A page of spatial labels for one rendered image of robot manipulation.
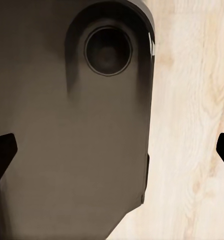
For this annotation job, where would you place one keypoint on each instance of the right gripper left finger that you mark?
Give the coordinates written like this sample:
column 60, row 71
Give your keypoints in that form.
column 8, row 150

